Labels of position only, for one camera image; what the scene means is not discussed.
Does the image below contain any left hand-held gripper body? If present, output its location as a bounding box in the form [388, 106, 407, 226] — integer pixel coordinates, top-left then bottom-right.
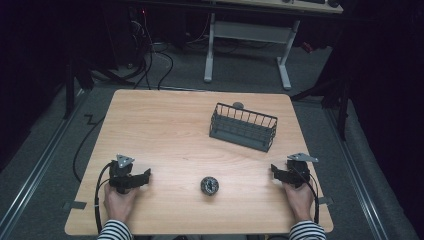
[108, 153, 136, 195]

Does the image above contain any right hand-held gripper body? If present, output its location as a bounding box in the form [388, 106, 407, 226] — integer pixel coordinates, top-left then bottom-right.
[286, 152, 319, 189]

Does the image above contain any person's left hand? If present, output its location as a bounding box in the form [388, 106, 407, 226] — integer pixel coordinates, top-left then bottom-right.
[103, 182, 140, 224]

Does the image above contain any person's right hand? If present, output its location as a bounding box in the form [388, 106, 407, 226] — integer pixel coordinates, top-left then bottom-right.
[283, 181, 315, 223]

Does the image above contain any small dark round object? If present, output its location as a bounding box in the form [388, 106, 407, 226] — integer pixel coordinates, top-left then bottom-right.
[200, 176, 221, 197]

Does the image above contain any black stand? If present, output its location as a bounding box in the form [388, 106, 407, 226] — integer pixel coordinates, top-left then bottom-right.
[62, 54, 96, 121]
[289, 74, 353, 142]

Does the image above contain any white desk with metal legs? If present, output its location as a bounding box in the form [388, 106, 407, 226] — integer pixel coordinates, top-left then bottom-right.
[201, 0, 345, 91]

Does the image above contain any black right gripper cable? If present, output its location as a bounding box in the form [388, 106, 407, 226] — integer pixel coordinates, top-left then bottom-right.
[295, 165, 321, 225]

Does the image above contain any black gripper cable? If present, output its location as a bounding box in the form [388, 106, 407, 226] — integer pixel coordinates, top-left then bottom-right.
[93, 162, 115, 234]
[295, 165, 321, 225]

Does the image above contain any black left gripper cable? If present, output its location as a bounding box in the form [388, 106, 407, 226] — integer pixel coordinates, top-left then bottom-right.
[93, 162, 115, 234]

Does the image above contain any black floor cable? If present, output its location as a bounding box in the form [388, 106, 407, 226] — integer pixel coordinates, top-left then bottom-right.
[72, 114, 105, 183]

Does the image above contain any dark grey wire basket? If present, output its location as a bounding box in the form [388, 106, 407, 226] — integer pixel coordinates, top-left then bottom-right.
[208, 102, 279, 154]

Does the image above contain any metal floor rail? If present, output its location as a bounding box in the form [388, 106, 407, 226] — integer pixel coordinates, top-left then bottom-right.
[324, 106, 391, 240]
[0, 88, 91, 239]

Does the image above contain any bundle of black floor cables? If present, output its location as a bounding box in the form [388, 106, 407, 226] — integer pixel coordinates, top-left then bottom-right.
[126, 9, 175, 91]

